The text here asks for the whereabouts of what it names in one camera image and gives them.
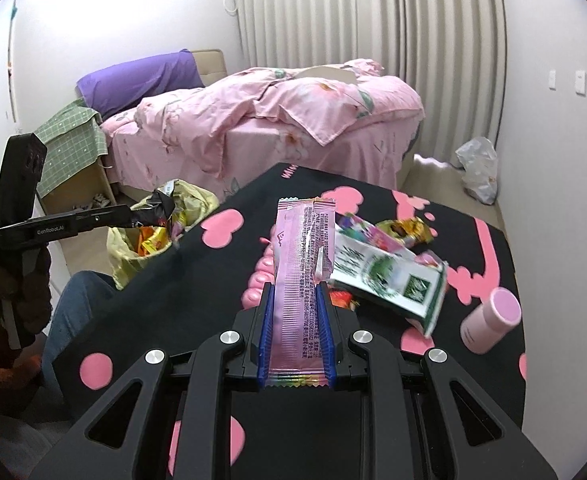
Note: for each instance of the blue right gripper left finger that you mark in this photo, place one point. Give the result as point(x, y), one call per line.
point(264, 332)

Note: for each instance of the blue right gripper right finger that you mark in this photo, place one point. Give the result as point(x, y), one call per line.
point(325, 332)

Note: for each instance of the red orange snack packet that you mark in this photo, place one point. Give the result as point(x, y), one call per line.
point(343, 299)

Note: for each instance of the green white snack bag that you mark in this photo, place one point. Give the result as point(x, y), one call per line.
point(413, 289)

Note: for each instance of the pink long snack wrapper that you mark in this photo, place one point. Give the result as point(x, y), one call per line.
point(303, 243)

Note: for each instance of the black gold snack wrapper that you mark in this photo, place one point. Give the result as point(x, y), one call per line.
point(157, 208)

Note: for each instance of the yellow plastic trash bag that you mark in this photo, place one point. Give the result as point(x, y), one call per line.
point(131, 249)

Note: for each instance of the person's left hand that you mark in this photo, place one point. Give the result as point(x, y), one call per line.
point(25, 297)

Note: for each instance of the pink caterpillar toy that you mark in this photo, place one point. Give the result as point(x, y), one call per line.
point(263, 274)

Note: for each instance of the wooden bedside cabinet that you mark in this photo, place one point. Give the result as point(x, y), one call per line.
point(80, 190)

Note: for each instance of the black pink heart table mat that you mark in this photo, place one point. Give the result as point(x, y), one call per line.
point(162, 382)

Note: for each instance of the person's blue jeans leg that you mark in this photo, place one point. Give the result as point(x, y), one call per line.
point(84, 295)

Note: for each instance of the green checked cloth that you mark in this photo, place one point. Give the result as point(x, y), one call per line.
point(74, 141)

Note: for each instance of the colourful purple snack packet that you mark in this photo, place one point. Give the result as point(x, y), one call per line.
point(365, 232)

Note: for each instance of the gold candy wrapper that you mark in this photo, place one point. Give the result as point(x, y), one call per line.
point(409, 232)

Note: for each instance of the pink cylindrical bottle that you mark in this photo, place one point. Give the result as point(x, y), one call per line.
point(491, 321)

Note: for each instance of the purple pillow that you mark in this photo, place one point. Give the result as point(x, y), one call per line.
point(122, 86)

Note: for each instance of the pink floral duvet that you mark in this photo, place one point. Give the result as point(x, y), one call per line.
point(357, 122)

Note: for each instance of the white plastic bag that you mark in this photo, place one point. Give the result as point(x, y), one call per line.
point(481, 169)

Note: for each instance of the beige pleated curtain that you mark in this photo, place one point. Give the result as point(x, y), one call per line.
point(452, 52)

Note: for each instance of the beige bed frame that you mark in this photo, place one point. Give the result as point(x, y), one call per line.
point(211, 65)

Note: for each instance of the white wall socket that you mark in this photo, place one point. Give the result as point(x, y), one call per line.
point(552, 84)

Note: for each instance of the white wall switch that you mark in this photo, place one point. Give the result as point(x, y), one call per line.
point(580, 82)

